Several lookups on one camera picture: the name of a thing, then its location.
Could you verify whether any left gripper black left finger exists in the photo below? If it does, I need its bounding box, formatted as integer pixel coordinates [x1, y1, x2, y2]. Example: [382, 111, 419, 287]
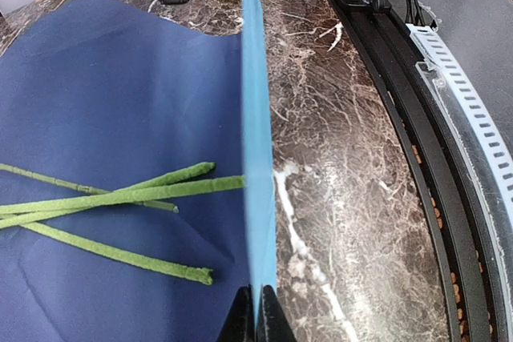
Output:
[216, 286, 253, 342]

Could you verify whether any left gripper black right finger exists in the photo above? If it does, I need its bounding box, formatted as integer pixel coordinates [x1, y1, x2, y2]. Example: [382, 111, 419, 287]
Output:
[256, 285, 297, 342]

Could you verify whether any blue wrapping paper sheet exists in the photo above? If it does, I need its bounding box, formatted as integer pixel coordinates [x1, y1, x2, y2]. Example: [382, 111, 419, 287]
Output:
[1, 0, 277, 341]

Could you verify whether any pink and blue fake flower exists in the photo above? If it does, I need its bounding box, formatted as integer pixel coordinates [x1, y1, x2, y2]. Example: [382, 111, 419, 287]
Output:
[1, 162, 244, 229]

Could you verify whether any orange fake flower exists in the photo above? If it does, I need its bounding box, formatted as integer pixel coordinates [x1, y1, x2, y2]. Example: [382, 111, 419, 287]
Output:
[21, 223, 213, 285]

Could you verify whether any black front frame rail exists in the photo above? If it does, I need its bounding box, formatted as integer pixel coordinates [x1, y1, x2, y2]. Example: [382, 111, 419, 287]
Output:
[329, 0, 512, 341]

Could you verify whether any white slotted cable duct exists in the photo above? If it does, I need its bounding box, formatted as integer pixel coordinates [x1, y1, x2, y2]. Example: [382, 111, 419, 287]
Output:
[406, 23, 512, 207]

